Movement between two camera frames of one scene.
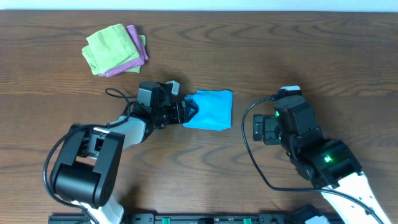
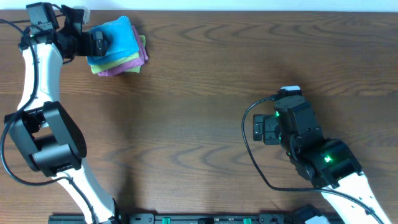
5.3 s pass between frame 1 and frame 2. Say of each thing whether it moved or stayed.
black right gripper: stayed
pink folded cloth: stayed
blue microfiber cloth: moved
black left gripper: moved
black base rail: stayed
